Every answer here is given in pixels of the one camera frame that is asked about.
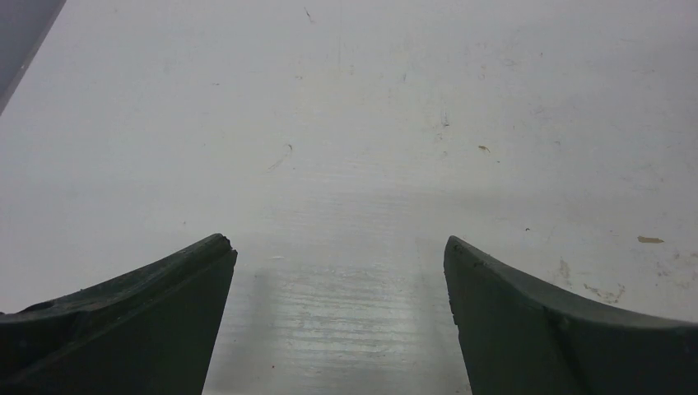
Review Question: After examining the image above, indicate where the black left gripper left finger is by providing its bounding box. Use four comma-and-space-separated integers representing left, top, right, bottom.
1, 234, 237, 394

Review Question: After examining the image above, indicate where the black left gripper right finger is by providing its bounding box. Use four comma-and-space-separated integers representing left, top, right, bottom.
444, 236, 697, 394

